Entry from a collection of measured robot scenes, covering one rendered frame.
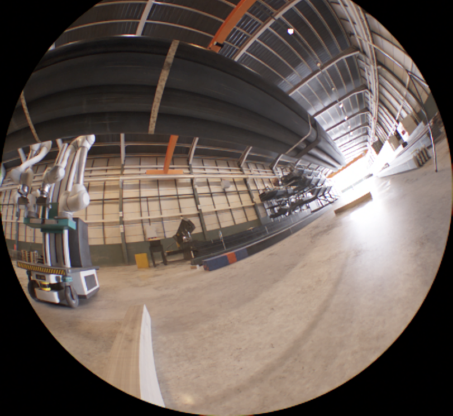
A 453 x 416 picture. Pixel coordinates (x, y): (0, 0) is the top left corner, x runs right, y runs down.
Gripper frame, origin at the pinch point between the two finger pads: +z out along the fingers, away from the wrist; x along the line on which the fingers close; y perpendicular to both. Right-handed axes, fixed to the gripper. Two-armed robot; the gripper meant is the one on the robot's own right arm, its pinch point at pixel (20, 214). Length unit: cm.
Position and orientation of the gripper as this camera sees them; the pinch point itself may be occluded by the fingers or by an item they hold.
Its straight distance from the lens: 151.6
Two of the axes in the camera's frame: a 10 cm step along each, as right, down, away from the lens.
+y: -5.5, 4.5, 7.0
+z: 2.9, 8.9, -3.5
